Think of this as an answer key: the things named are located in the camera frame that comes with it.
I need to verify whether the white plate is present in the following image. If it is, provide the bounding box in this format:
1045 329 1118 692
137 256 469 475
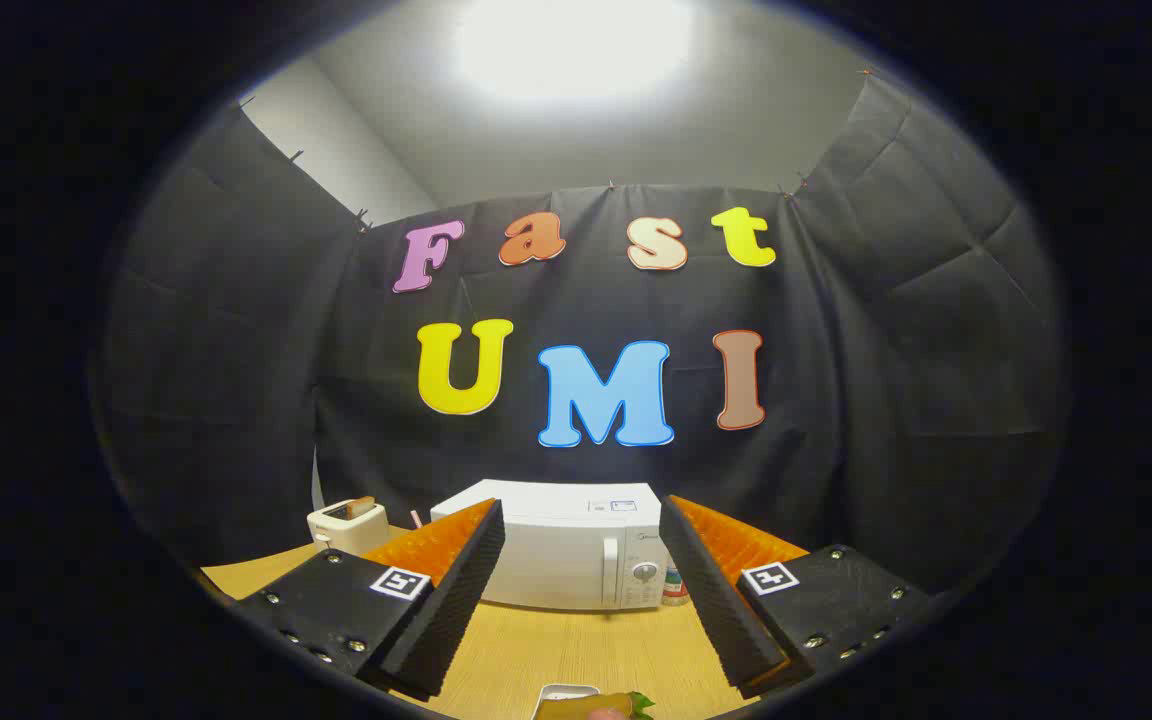
533 684 602 720

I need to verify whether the white microwave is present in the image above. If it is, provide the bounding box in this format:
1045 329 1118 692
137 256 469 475
430 479 678 613

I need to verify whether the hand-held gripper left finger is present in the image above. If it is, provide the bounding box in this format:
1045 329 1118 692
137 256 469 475
231 498 508 701

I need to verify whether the white toaster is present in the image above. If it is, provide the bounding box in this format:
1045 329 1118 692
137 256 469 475
307 497 393 557

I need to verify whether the lettuce sandwich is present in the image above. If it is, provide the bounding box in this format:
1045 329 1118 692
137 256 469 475
536 690 657 720

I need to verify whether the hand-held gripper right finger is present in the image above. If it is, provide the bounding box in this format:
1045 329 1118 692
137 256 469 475
658 494 937 700

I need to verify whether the black backdrop cloth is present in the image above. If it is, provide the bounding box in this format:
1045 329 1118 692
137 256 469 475
91 75 1072 601

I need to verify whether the ceiling light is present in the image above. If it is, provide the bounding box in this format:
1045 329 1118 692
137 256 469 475
456 0 697 101

